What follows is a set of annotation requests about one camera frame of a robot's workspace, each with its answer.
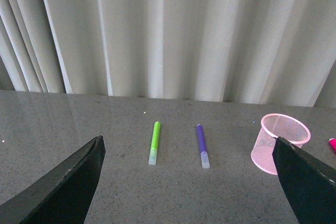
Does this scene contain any green pen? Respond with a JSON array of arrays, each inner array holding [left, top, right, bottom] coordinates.
[[148, 121, 161, 165]]

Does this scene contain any purple pen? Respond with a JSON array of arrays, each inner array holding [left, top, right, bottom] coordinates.
[[196, 124, 210, 169]]

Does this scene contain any white curtain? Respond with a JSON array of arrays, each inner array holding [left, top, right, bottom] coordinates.
[[1, 0, 335, 108]]

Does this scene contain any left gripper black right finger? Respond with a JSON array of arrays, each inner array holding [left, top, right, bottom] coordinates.
[[272, 136, 335, 223]]

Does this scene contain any pink pen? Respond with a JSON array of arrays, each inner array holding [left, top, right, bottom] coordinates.
[[328, 138, 336, 153]]

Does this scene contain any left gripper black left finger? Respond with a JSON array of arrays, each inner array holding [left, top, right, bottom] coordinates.
[[1, 136, 106, 223]]

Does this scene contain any pink mesh cup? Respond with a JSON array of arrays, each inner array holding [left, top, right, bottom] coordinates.
[[251, 113, 311, 175]]

